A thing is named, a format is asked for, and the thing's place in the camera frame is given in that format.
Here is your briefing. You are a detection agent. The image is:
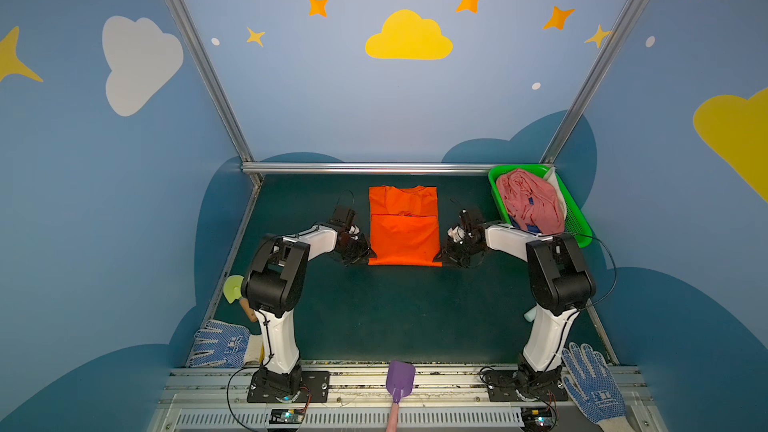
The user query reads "orange t shirt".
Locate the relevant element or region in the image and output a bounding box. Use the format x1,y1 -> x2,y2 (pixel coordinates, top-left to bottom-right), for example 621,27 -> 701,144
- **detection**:
368,186 -> 442,267

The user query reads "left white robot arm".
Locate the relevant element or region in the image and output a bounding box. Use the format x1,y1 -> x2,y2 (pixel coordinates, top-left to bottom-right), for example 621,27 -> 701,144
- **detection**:
241,224 -> 370,375

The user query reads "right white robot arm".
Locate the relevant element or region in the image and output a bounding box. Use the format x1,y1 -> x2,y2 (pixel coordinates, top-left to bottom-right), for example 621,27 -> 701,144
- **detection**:
442,223 -> 597,374

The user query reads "pink t shirt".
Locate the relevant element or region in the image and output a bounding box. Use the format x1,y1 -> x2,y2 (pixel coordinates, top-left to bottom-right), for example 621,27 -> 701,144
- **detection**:
493,168 -> 567,235

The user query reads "light blue toy shovel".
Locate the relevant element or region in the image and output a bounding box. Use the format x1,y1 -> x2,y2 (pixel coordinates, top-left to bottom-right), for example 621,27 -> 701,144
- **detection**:
524,307 -> 537,323

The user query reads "white t shirt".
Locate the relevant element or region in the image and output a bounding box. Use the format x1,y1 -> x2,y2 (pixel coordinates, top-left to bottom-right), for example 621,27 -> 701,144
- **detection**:
543,167 -> 567,219

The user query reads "green plastic basket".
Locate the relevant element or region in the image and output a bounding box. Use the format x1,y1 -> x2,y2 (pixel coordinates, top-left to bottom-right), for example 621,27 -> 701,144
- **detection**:
488,164 -> 593,248

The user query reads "green toy shovel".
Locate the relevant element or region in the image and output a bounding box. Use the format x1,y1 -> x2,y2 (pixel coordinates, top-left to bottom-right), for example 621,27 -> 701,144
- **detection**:
223,275 -> 258,322

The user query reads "purple toy shovel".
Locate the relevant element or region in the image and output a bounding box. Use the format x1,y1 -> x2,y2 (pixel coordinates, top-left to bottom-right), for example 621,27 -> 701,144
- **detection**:
385,361 -> 416,432

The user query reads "left blue dotted glove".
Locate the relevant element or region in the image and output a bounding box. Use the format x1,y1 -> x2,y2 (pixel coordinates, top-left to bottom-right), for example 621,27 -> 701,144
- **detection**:
186,320 -> 265,369

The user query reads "blue dotted glove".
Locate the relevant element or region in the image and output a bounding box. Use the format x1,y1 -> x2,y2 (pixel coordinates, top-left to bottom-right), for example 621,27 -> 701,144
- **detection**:
186,320 -> 265,369
562,342 -> 632,432

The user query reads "left green circuit board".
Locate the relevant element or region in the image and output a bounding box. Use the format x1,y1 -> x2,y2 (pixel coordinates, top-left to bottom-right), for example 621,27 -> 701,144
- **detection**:
269,409 -> 305,426

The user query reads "green circuit board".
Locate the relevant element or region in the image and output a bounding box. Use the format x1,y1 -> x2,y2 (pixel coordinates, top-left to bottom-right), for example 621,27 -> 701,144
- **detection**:
521,408 -> 557,432
269,409 -> 305,426

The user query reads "right green circuit board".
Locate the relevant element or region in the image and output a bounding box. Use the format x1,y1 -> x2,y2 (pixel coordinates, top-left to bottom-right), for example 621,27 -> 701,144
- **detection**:
521,408 -> 557,432

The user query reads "right blue dotted glove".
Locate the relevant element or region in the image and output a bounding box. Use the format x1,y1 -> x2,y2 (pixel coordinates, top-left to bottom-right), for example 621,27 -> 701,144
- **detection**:
562,342 -> 632,432

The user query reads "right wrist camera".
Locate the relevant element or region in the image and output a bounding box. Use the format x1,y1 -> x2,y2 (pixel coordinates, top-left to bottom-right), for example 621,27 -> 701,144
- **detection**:
448,207 -> 485,243

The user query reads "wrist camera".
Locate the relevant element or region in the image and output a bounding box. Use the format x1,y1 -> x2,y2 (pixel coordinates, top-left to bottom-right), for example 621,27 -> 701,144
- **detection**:
448,207 -> 485,243
329,205 -> 359,235

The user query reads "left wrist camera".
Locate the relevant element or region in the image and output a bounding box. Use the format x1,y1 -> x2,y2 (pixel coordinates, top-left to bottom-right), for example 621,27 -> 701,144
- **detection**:
329,205 -> 359,235

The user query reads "left side aluminium rail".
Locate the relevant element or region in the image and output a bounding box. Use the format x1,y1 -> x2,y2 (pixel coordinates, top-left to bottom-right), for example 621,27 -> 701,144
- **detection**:
187,161 -> 258,332

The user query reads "horizontal aluminium frame rail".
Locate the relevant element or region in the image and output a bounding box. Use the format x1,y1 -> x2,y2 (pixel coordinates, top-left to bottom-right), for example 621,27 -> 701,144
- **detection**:
241,161 -> 511,176

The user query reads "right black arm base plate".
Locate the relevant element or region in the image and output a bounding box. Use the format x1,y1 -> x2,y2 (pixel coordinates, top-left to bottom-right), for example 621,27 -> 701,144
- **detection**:
478,363 -> 568,402

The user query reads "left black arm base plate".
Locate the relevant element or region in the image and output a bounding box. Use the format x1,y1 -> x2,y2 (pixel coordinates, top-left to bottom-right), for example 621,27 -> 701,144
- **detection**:
246,369 -> 330,404

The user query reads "right side aluminium rail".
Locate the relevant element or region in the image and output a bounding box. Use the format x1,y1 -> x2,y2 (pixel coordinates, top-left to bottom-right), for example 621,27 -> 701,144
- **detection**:
586,301 -> 621,365

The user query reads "right upright aluminium post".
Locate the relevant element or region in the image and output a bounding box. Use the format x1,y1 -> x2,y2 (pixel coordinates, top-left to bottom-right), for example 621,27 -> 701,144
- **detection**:
539,0 -> 650,166

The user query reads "upright aluminium post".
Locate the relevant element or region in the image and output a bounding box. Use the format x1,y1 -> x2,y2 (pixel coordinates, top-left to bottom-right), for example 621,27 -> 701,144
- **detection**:
539,0 -> 650,166
164,0 -> 254,162

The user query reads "left upright aluminium post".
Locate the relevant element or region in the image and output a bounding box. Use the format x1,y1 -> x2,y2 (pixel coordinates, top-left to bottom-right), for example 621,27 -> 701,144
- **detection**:
164,0 -> 254,162

